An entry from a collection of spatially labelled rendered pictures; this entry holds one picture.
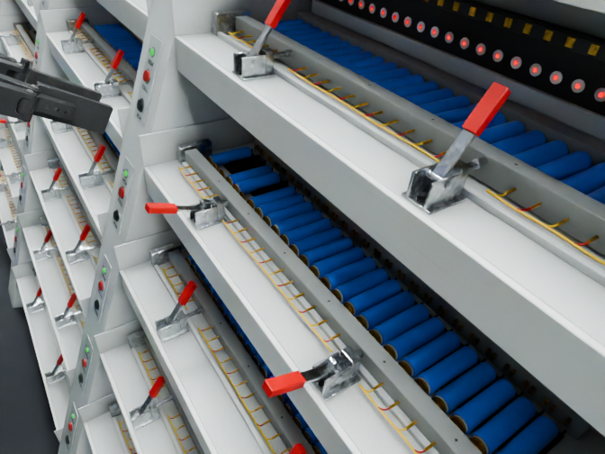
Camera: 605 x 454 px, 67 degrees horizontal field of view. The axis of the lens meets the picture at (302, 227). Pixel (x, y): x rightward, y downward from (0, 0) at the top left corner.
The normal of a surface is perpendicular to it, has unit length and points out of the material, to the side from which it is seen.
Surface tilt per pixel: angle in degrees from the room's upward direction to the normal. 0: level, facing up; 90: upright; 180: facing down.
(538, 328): 110
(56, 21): 90
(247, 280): 20
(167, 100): 90
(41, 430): 0
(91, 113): 90
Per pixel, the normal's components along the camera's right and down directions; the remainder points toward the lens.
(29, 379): 0.36, -0.84
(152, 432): 0.08, -0.79
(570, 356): -0.83, 0.29
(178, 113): 0.56, 0.54
